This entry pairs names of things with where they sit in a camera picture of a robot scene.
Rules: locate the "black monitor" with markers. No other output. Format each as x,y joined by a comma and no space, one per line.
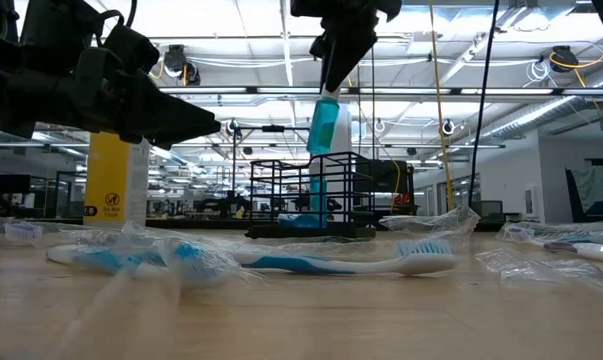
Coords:
11,183

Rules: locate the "purple white toothbrush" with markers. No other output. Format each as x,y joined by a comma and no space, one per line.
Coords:
596,251

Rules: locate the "blue white toothbrush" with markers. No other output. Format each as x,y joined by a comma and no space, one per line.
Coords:
291,264

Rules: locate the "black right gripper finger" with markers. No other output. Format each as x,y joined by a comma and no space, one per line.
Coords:
346,50

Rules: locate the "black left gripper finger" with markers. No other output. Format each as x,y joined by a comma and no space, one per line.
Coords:
171,120

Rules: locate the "small round ceiling reel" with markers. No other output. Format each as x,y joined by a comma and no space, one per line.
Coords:
232,127
379,125
448,127

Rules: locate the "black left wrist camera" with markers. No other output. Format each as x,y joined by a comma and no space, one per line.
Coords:
131,50

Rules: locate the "black table frame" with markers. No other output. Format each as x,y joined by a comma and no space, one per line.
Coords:
181,223

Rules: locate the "yellow white wipes canister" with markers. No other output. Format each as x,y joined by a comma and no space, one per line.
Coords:
116,185

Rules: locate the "empty clear plastic wrapper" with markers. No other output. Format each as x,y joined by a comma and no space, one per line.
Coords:
546,272

